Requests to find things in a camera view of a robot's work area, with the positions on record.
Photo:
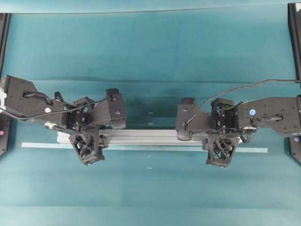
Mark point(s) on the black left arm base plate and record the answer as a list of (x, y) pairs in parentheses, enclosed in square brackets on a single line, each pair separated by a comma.
[(5, 122)]

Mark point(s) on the black vertical frame post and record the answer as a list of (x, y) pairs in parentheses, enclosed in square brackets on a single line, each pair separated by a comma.
[(4, 27)]

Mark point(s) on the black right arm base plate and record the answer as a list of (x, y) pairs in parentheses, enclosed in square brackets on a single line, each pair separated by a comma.
[(293, 148)]

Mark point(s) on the black table frame rail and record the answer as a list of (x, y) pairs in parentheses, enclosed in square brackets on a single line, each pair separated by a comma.
[(294, 24)]

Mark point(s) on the silver aluminium extrusion rail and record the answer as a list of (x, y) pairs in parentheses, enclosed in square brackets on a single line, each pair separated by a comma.
[(144, 137)]

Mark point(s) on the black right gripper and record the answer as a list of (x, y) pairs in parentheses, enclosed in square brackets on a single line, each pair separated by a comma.
[(224, 117)]

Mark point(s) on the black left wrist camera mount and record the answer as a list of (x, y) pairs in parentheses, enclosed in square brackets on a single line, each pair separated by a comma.
[(86, 145)]

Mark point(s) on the teal table mat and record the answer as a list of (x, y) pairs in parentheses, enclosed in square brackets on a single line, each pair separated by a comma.
[(155, 59)]

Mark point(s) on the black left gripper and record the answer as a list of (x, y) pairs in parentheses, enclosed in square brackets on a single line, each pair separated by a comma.
[(80, 116)]

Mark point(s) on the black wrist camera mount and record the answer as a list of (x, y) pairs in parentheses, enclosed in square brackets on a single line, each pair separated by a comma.
[(220, 149), (86, 145)]

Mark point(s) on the light blue tape strip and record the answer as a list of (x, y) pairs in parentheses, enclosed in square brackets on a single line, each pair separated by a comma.
[(142, 148)]

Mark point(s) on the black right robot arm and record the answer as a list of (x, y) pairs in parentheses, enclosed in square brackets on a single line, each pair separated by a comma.
[(282, 114)]

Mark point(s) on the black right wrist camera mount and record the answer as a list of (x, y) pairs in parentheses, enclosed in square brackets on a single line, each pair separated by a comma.
[(220, 149)]

